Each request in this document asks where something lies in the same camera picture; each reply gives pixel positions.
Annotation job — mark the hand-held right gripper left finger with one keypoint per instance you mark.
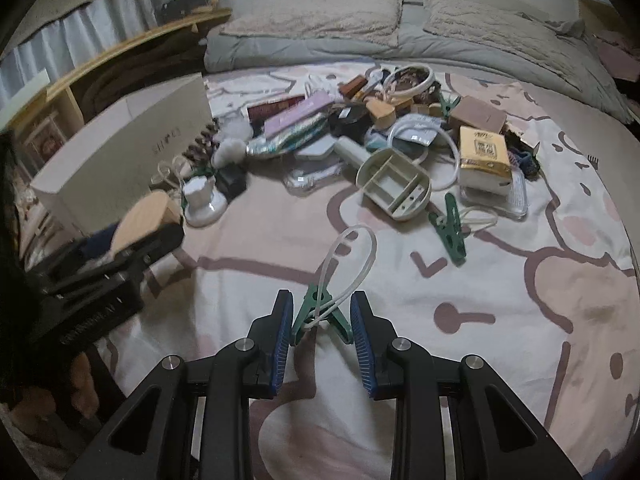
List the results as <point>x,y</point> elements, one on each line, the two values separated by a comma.
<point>282,340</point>

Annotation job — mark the round wooden lid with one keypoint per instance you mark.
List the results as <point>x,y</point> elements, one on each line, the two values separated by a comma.
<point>142,215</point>

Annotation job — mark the dark red box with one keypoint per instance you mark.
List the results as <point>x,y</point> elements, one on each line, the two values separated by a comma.
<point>270,107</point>

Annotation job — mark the grey duvet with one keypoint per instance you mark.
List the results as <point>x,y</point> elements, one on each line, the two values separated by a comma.
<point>450,55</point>

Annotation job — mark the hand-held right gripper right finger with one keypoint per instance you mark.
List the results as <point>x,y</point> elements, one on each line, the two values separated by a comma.
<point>362,345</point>

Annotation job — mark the brown cardboard box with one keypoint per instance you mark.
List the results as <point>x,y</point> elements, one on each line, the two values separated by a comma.
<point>477,112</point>

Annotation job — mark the white cardboard box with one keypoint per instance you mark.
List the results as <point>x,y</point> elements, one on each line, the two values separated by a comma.
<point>125,160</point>

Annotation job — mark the black bag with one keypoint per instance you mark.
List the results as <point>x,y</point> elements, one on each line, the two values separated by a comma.
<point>185,5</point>

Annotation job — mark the brown leather piece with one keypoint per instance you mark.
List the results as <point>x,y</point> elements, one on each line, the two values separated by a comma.
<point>352,86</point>

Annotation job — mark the small green clip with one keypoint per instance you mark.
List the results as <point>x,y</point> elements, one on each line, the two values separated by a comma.
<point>448,105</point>

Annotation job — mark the pink cloth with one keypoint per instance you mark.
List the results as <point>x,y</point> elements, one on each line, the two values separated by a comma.
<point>617,55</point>

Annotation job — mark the white ceramic stand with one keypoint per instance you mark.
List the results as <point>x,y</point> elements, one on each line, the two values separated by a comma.
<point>202,200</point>

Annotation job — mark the yellow tissue packet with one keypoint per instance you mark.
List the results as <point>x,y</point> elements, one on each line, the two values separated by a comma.
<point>484,152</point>

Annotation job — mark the floral display box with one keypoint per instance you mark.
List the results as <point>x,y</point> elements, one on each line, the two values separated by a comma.
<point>37,135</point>

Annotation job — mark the cream plastic organizer tray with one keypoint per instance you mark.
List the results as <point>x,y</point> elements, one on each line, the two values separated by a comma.
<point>395,182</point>

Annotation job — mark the beige textured pillow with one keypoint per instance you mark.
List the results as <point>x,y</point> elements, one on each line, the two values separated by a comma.
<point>310,20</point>
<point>500,30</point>

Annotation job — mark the small wooden block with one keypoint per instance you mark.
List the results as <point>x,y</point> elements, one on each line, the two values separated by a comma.
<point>380,112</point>

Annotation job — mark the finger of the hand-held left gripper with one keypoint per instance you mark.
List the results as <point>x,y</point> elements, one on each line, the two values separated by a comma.
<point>100,245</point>
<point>160,242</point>

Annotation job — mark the clear plastic tray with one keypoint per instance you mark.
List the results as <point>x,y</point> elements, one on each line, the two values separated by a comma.
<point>515,200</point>

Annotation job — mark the person's left hand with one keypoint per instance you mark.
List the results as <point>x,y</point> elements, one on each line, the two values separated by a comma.
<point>80,390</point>

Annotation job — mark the brown striped hair clip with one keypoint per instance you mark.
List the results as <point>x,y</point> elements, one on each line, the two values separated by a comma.
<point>202,142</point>

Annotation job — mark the wooden shelf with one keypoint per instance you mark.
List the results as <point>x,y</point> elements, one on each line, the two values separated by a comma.
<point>125,40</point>

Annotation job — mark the purple flat packet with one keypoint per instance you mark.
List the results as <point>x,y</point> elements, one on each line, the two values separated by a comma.
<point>295,115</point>

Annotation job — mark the glittery tube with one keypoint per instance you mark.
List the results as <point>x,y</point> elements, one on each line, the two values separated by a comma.
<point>280,142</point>

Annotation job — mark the white fluffy pompom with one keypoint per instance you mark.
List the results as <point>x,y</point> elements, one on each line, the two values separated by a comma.
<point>229,149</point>

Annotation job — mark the white curtain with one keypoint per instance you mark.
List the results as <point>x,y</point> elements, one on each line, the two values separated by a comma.
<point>75,30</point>

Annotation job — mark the clear plastic package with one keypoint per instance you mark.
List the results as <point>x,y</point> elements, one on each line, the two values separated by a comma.
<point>310,177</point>

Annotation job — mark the black round compact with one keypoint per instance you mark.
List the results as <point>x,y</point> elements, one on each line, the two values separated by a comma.
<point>347,120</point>

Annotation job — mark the pink printed bedsheet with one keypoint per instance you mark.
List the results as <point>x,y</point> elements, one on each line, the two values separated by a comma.
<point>450,385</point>

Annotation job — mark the white small bottle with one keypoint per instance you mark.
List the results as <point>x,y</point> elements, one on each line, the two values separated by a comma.
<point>351,151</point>

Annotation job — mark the dark blue knitted item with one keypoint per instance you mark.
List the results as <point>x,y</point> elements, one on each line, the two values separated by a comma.
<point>525,162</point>

